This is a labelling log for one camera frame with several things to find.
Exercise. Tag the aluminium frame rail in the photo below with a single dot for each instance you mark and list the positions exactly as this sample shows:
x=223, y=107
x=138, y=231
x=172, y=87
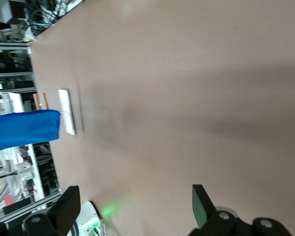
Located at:
x=34, y=205

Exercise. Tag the metal storage shelf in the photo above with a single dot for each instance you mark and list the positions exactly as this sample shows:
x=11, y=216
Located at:
x=12, y=66

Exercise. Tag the white rack base tray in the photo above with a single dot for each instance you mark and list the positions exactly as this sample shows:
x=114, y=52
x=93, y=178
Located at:
x=67, y=110

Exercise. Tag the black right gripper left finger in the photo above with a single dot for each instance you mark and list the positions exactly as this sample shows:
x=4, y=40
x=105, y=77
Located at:
x=68, y=204

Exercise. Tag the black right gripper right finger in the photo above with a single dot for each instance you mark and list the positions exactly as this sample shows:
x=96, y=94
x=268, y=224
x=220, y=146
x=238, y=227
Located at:
x=204, y=209

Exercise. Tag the blue towel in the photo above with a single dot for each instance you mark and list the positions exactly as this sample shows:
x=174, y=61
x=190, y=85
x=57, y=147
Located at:
x=22, y=127

